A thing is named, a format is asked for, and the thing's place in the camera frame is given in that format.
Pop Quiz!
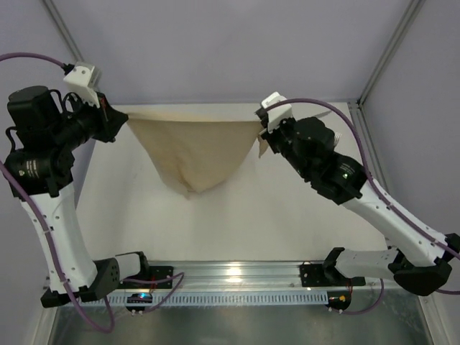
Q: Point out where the beige cloth napkin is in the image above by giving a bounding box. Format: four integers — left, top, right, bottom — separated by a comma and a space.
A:
128, 111, 268, 196

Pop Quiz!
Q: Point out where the green handled knife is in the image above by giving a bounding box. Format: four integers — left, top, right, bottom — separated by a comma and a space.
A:
314, 110, 332, 119

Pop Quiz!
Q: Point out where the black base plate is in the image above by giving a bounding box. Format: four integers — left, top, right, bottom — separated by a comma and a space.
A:
119, 265, 174, 290
299, 262, 366, 288

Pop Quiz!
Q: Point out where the slotted grey cable duct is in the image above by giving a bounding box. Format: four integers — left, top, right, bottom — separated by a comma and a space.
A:
57, 290, 330, 307

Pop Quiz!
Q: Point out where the black controller board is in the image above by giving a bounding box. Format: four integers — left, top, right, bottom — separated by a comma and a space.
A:
326, 291, 351, 312
125, 293, 153, 316

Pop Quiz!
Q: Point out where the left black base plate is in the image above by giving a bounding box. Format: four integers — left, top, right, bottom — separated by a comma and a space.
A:
119, 265, 174, 290

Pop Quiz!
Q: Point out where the left black controller board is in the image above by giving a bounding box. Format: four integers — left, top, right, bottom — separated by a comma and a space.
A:
125, 293, 153, 316

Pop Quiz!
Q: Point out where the right side aluminium rail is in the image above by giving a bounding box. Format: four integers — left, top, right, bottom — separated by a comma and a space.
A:
347, 100, 390, 191

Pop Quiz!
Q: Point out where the green handled fork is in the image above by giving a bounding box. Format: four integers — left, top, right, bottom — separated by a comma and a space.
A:
333, 132, 342, 147

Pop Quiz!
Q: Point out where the aluminium mounting rail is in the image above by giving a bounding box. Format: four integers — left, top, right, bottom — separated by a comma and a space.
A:
42, 259, 436, 293

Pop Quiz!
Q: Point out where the aluminium frame post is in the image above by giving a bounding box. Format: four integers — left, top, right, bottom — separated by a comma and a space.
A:
40, 0, 85, 62
357, 0, 426, 108

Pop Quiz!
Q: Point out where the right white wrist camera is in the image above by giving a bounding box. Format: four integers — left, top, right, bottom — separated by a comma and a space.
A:
257, 92, 293, 133

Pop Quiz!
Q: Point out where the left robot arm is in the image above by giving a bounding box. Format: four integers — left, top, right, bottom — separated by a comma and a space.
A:
1, 86, 149, 308

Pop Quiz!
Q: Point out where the purple cable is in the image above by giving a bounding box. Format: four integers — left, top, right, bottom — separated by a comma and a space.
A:
0, 52, 186, 334
276, 98, 460, 315

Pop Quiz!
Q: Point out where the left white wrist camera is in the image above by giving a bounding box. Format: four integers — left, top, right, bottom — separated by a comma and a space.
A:
63, 62, 101, 108

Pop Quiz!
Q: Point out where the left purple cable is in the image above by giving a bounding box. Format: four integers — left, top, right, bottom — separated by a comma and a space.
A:
0, 52, 186, 334

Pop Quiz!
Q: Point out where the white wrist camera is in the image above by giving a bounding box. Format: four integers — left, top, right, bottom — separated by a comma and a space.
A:
257, 92, 293, 133
63, 62, 101, 108

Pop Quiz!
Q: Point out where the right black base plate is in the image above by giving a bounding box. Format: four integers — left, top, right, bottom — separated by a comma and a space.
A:
299, 262, 366, 288

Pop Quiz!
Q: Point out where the right black controller board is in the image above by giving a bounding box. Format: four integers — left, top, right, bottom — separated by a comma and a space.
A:
326, 291, 351, 312

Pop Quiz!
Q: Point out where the right aluminium frame post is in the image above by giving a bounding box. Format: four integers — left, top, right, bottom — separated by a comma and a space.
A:
357, 0, 426, 108

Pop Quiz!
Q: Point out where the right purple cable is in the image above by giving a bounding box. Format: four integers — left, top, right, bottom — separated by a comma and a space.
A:
276, 98, 460, 315

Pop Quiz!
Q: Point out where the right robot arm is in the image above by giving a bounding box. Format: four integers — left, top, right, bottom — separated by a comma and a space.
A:
256, 101, 459, 296

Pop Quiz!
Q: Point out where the left aluminium frame post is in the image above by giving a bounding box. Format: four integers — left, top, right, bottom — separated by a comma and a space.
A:
40, 0, 85, 62

